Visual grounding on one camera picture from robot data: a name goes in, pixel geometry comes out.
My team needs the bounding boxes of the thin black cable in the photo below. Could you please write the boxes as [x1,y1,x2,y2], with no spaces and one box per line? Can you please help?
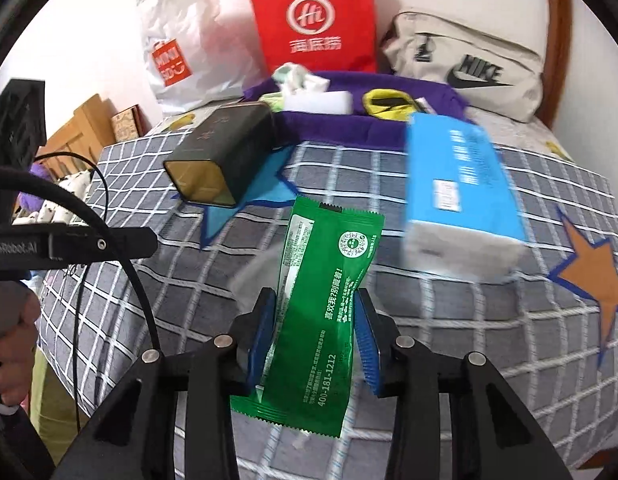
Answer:
[34,151,110,433]

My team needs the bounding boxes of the grey waist bag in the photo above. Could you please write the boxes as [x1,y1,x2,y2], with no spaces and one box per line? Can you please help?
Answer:
[379,8,546,123]

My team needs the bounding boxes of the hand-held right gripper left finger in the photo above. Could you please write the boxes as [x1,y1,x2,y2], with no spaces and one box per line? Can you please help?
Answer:
[52,287,279,480]

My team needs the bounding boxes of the dark rectangular box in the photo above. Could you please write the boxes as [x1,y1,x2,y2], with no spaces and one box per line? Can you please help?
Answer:
[163,101,276,209]

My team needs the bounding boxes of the wooden headboard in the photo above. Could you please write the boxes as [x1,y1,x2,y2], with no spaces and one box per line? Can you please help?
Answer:
[544,0,574,131]

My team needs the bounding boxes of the pale green soft pack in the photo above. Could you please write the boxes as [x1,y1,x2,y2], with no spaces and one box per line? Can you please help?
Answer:
[271,62,331,95]

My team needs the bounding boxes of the person's left hand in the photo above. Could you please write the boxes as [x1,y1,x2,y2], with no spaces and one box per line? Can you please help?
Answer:
[0,287,42,406]

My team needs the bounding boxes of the white plastic bag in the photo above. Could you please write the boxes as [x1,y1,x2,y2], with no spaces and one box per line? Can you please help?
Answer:
[136,0,267,116]

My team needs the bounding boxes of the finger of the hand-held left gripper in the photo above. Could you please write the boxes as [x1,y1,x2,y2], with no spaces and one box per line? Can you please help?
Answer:
[45,226,158,264]

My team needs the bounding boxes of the grey checkered blanket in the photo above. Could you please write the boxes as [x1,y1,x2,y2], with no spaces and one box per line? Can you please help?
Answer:
[36,132,618,480]

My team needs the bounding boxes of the green packet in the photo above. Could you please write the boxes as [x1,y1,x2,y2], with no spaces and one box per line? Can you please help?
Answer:
[230,195,386,438]

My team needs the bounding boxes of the light wooden cabinet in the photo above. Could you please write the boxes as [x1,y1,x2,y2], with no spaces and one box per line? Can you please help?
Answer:
[36,94,115,176]

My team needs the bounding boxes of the yellow mesh pouch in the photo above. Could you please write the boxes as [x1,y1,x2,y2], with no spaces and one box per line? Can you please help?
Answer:
[361,88,421,120]

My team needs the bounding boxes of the thick black cable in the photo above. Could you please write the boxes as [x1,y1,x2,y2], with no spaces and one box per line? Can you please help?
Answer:
[0,166,162,356]

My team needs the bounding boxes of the white spotted slippers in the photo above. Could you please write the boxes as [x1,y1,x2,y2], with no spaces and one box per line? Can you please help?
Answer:
[14,170,97,226]

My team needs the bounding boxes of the olive cloth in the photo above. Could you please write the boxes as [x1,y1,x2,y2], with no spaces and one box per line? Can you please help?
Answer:
[32,350,90,451]

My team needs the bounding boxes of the brown patterned box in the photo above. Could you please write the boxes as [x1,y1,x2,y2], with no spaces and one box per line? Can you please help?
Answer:
[112,105,145,141]

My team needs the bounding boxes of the purple plush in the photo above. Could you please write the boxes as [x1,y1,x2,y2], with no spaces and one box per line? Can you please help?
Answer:
[19,160,55,211]

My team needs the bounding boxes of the purple towel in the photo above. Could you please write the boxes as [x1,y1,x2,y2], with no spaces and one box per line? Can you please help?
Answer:
[241,71,472,148]

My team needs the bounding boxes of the blue tissue pack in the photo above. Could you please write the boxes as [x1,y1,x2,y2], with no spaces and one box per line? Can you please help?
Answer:
[401,112,530,281]

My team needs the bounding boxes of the white soft block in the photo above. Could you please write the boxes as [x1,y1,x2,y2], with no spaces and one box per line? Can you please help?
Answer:
[283,90,353,116]

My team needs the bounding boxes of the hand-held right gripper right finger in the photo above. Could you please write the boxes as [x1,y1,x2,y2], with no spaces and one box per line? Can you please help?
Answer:
[355,287,574,480]

